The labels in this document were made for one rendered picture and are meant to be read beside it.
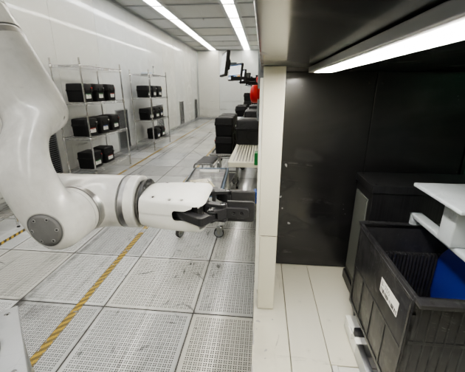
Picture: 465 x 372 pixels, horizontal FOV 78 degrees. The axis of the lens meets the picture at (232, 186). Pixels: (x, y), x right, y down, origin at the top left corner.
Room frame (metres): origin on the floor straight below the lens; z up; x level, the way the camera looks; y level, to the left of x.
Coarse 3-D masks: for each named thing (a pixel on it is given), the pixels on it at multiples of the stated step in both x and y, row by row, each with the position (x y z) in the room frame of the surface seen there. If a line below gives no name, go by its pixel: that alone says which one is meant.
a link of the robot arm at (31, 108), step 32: (0, 32) 0.43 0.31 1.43; (0, 64) 0.41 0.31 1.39; (32, 64) 0.44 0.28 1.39; (0, 96) 0.41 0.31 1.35; (32, 96) 0.42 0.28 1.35; (32, 128) 0.38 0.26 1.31; (0, 160) 0.35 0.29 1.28; (32, 160) 0.35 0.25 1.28; (0, 192) 0.35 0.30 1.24; (32, 192) 0.33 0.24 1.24; (64, 192) 0.35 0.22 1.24; (32, 224) 0.33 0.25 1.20; (64, 224) 0.33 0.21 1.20; (96, 224) 0.38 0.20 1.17
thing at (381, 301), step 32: (448, 192) 0.40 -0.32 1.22; (384, 224) 0.49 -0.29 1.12; (416, 224) 0.49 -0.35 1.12; (448, 224) 0.38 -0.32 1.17; (384, 256) 0.39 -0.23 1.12; (416, 256) 0.48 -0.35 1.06; (352, 288) 0.49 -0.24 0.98; (384, 288) 0.37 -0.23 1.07; (416, 288) 0.48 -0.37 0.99; (384, 320) 0.35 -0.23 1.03; (416, 320) 0.29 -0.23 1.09; (448, 320) 0.29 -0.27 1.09; (384, 352) 0.33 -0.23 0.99; (416, 352) 0.29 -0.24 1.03; (448, 352) 0.29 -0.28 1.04
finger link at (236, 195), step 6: (234, 192) 0.44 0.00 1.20; (240, 192) 0.44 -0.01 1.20; (246, 192) 0.44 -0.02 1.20; (252, 192) 0.44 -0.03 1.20; (216, 198) 0.47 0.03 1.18; (222, 198) 0.45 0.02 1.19; (228, 198) 0.44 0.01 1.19; (234, 198) 0.44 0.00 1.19; (240, 198) 0.44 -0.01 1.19; (246, 198) 0.44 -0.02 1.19; (252, 198) 0.44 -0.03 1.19
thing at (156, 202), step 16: (144, 192) 0.41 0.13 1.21; (160, 192) 0.41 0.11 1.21; (176, 192) 0.41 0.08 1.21; (192, 192) 0.41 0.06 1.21; (208, 192) 0.43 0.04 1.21; (144, 208) 0.39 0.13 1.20; (160, 208) 0.38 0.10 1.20; (176, 208) 0.38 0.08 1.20; (192, 208) 0.39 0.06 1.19; (144, 224) 0.39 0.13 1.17; (160, 224) 0.38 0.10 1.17; (176, 224) 0.38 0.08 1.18; (192, 224) 0.37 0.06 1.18
